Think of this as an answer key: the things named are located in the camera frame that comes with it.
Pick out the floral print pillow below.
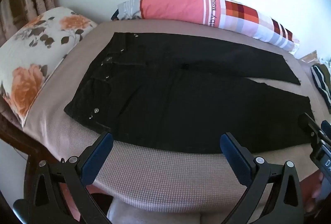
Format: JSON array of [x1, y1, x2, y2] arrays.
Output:
[[0, 6, 98, 127]]

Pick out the black pants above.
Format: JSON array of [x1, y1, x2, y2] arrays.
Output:
[[64, 32, 315, 155]]

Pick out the person's right hand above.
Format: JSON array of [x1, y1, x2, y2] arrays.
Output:
[[303, 169, 327, 220]]

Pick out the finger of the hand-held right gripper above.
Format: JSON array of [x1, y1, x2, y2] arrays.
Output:
[[297, 112, 323, 145], [321, 120, 331, 140]]

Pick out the dark striped cloth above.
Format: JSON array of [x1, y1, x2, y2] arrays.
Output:
[[310, 63, 331, 114]]

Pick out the dark wooden bed frame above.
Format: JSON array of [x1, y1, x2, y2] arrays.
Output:
[[0, 100, 52, 162]]

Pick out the pink checked pillow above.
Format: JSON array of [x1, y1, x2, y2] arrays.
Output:
[[111, 0, 300, 54]]

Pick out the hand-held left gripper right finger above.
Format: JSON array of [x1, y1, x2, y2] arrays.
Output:
[[220, 132, 304, 224]]

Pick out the beige waffle bed cover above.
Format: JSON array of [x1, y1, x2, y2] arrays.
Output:
[[22, 19, 331, 210]]

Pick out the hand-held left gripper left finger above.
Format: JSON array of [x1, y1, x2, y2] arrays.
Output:
[[13, 131, 114, 224]]

